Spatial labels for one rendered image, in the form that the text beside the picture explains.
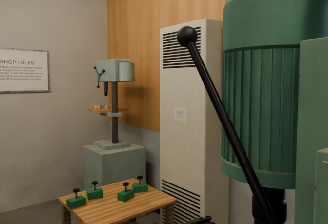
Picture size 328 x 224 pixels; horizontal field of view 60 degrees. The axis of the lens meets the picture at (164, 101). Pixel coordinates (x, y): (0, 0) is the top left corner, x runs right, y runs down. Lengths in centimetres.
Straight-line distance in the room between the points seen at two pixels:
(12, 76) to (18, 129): 55
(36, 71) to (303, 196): 316
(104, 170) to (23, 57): 150
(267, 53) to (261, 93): 6
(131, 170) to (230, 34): 247
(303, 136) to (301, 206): 10
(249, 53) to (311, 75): 10
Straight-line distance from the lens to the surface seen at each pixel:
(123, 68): 260
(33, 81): 339
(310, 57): 43
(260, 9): 47
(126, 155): 280
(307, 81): 43
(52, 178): 363
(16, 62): 336
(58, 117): 350
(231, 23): 50
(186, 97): 213
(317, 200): 31
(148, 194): 222
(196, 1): 254
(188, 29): 48
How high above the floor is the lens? 136
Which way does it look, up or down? 4 degrees down
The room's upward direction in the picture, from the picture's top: straight up
